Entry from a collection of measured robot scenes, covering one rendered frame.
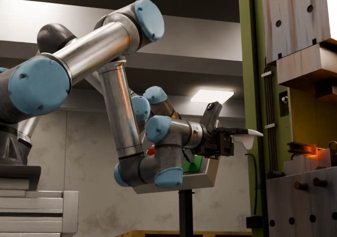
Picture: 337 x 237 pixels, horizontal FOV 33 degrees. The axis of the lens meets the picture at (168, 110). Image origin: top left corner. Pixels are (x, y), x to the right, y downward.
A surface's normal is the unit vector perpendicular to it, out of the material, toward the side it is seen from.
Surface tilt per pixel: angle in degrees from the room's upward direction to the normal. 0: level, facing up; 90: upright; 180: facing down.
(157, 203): 90
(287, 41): 90
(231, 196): 90
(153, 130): 90
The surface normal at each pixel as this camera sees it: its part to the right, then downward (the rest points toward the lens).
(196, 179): -0.22, 0.70
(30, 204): 0.25, -0.28
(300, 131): 0.60, -0.24
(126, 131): 0.10, -0.05
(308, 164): -0.80, -0.16
